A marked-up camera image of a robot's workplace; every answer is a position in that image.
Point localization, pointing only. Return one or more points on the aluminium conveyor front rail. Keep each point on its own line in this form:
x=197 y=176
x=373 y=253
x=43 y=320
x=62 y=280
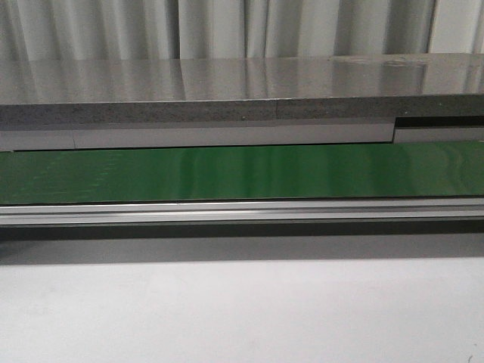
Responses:
x=244 y=218

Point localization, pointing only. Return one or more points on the white pleated curtain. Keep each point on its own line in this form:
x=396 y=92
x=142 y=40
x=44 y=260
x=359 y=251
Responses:
x=122 y=30

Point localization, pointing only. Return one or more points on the green conveyor belt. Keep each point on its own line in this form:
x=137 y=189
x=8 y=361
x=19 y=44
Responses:
x=452 y=168

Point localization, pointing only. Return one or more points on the grey panel under worktop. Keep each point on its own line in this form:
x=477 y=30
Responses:
x=243 y=133

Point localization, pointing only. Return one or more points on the grey stone worktop slab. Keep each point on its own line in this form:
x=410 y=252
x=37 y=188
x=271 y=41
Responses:
x=101 y=92

